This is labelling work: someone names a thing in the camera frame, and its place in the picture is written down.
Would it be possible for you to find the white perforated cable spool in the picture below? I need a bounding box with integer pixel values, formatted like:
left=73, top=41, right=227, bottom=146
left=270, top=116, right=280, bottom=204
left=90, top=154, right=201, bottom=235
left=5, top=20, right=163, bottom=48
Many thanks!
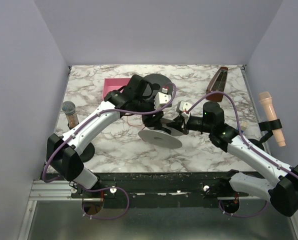
left=138, top=118, right=183, bottom=149

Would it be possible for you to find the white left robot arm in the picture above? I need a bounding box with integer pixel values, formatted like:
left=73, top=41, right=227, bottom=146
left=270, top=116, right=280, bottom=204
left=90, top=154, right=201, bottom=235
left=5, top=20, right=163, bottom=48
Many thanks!
left=45, top=74, right=174, bottom=190

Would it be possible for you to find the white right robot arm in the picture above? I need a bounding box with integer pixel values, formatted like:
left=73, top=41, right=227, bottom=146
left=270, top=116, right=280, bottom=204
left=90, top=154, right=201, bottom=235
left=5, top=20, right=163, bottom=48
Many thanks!
left=172, top=101, right=298, bottom=217

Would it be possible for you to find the brown wooden metronome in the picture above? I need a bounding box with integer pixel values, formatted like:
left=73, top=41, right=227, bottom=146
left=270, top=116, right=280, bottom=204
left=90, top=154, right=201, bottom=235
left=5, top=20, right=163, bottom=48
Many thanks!
left=206, top=66, right=229, bottom=103

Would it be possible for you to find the pink plastic box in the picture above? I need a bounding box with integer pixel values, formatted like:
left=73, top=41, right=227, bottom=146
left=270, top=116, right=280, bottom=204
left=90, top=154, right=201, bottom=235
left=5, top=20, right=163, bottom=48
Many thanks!
left=102, top=77, right=130, bottom=99

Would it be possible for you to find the blue and white block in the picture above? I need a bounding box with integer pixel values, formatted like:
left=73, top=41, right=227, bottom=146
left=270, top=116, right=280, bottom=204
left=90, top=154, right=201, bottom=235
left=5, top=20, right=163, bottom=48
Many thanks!
left=240, top=120, right=249, bottom=133

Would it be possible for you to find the glitter toy microphone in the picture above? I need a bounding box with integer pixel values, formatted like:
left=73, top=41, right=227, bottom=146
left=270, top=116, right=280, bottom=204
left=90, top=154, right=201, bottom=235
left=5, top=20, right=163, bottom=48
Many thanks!
left=61, top=101, right=79, bottom=130

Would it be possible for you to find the beige toy microphone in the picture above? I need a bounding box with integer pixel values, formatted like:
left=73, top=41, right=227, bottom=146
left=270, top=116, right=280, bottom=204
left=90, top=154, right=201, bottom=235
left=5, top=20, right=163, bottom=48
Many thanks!
left=259, top=91, right=286, bottom=147

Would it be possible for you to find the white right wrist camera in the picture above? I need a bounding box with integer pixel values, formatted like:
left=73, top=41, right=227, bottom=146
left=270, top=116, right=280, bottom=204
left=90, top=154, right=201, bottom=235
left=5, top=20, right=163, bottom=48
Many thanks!
left=176, top=101, right=192, bottom=118

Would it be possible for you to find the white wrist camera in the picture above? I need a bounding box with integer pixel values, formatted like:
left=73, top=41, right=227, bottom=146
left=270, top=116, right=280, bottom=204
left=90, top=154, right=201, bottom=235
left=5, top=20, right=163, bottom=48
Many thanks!
left=154, top=87, right=171, bottom=110
left=176, top=101, right=192, bottom=118

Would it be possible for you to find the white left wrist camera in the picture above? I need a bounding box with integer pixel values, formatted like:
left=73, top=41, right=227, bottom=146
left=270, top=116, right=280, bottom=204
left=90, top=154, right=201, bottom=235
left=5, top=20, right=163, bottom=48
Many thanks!
left=154, top=87, right=171, bottom=110

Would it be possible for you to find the black cable spool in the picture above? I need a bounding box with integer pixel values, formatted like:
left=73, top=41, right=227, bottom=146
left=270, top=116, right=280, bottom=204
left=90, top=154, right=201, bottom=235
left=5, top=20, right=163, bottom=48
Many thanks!
left=142, top=73, right=173, bottom=101

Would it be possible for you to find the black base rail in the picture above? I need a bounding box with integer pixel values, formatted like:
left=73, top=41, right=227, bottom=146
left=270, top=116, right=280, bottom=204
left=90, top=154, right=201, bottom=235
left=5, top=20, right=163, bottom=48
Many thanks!
left=61, top=172, right=245, bottom=211

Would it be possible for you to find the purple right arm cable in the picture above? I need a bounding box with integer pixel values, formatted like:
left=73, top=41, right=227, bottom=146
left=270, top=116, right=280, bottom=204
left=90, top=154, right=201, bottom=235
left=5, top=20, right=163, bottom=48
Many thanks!
left=185, top=91, right=298, bottom=218

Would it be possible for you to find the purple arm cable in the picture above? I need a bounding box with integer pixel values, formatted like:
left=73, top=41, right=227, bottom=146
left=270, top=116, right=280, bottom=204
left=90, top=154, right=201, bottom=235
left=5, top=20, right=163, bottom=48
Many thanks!
left=42, top=82, right=177, bottom=220
left=185, top=91, right=298, bottom=218

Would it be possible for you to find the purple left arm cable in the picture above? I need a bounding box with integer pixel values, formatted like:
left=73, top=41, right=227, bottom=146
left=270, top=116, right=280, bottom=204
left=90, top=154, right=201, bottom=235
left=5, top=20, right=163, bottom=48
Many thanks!
left=42, top=82, right=177, bottom=220

